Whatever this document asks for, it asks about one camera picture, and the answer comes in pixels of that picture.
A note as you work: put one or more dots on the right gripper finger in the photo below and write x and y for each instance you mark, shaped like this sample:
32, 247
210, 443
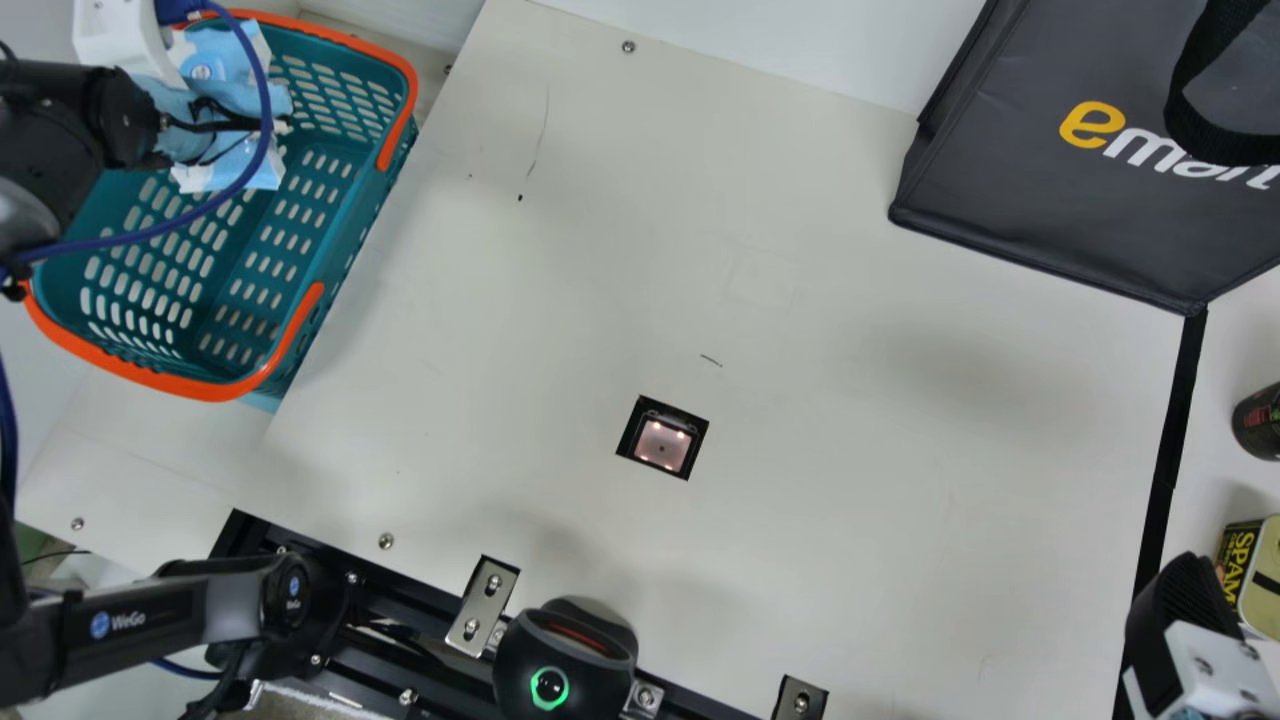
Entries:
1185, 610

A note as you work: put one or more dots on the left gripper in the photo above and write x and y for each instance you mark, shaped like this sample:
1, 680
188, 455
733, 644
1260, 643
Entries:
225, 100

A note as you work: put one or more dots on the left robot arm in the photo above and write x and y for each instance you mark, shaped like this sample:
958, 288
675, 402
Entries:
50, 130

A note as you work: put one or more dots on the teal shopping basket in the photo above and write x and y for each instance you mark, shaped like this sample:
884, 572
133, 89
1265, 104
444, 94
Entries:
250, 270

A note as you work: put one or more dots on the small square scanner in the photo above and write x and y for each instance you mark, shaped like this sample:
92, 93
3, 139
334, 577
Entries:
662, 440

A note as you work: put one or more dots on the rectangular tin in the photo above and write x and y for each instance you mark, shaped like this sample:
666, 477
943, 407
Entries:
1255, 560

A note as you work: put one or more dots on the black strip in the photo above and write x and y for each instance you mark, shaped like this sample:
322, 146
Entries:
1180, 420

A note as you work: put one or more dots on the black device with green light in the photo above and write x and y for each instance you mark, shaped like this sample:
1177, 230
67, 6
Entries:
560, 650

